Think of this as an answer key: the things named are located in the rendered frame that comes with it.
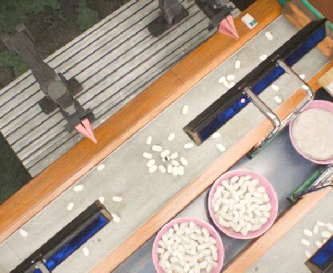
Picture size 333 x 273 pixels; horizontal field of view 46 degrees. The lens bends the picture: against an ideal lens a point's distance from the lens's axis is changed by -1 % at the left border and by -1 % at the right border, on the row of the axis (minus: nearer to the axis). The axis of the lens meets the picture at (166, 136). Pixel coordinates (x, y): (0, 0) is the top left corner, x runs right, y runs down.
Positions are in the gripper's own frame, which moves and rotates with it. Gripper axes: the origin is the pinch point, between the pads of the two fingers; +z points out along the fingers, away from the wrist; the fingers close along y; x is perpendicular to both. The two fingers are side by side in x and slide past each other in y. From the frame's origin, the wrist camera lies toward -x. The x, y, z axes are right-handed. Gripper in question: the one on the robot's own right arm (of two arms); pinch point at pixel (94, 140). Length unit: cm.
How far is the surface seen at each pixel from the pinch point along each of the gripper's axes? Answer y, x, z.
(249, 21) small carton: 83, 29, -11
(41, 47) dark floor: 9, 110, -104
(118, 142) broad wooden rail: 7.1, 31.4, -2.6
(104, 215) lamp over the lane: -11.1, -2.9, 21.4
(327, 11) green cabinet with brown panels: 104, 15, 9
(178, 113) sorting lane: 34.2, 32.6, 2.3
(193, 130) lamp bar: 26.0, -5.1, 17.7
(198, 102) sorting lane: 44, 33, 4
